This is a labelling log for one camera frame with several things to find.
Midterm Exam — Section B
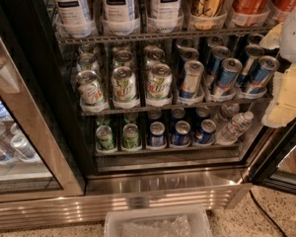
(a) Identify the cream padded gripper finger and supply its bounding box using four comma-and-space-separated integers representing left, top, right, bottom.
261, 63, 296, 128
259, 23, 283, 49

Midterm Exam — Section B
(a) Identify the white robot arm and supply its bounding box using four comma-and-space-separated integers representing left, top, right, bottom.
260, 7, 296, 128

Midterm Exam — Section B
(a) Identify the front Red Bull can three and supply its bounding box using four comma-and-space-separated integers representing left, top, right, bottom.
244, 55, 279, 94

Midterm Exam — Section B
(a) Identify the front Red Bull can two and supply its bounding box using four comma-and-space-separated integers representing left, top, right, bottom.
212, 57, 242, 96

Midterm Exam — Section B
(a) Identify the yellow LaCroix can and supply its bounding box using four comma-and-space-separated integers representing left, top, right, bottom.
190, 0, 225, 30

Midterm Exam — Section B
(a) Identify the open right fridge door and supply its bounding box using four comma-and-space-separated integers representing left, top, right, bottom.
248, 118, 296, 196

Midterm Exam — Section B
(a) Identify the front Red Bull can one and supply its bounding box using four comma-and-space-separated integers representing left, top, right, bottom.
180, 60, 204, 99

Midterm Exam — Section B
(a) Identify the blue Pepsi can three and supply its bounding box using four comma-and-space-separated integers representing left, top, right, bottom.
194, 119, 216, 144

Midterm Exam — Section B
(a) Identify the blue Pepsi can two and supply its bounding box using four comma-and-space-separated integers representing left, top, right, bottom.
171, 120, 190, 146

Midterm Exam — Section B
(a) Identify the front right 7up can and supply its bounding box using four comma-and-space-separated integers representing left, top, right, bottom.
147, 63, 173, 100

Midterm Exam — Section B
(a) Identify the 7up can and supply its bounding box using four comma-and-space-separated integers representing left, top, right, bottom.
147, 63, 173, 100
76, 70, 105, 106
111, 66, 137, 103

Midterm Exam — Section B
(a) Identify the blue Pepsi can one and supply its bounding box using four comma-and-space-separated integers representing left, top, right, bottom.
148, 121, 165, 147

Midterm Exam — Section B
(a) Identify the front middle 7up can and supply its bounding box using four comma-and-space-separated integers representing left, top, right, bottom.
111, 66, 137, 103

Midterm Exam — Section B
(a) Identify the green can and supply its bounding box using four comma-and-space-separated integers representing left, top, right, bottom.
122, 123, 140, 149
96, 125, 115, 151

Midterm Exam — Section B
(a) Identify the front left 7up can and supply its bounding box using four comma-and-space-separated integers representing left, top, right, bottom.
76, 70, 105, 106

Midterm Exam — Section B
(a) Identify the green can bottom left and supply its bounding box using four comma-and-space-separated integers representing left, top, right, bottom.
96, 125, 115, 151

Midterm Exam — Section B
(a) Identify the silver can behind glass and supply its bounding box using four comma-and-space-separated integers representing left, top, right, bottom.
10, 133, 37, 161

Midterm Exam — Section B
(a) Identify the closed left fridge door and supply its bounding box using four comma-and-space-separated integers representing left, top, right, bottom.
0, 37, 84, 202

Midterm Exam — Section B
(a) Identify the front water bottle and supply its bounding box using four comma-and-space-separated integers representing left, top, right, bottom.
215, 112, 254, 145

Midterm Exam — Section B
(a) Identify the water bottle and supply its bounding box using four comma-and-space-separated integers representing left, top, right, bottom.
213, 103, 240, 130
215, 112, 254, 145

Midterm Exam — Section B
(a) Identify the rear water bottle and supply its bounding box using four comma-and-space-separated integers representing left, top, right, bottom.
213, 103, 240, 130

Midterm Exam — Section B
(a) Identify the right tea bottle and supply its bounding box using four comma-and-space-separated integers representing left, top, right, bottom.
150, 0, 182, 32

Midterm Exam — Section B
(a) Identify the tea bottle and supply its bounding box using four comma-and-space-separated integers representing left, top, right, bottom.
150, 0, 182, 32
55, 0, 92, 38
103, 0, 135, 36

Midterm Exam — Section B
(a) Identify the middle tea bottle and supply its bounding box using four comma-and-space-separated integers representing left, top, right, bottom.
103, 0, 135, 36

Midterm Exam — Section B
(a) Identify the clear plastic bin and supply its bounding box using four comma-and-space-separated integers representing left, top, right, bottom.
105, 205, 212, 237

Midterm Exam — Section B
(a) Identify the left tea bottle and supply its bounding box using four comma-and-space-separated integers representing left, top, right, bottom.
55, 0, 92, 38

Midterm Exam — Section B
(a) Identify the black power cable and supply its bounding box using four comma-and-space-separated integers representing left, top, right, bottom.
249, 190, 289, 237

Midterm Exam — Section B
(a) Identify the top wire shelf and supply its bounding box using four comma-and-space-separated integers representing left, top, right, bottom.
56, 26, 272, 44

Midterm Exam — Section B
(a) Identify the wire shelf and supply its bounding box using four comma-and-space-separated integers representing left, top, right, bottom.
80, 93, 272, 117
56, 26, 272, 44

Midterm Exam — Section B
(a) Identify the middle wire shelf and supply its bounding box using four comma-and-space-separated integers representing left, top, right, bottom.
80, 93, 272, 117

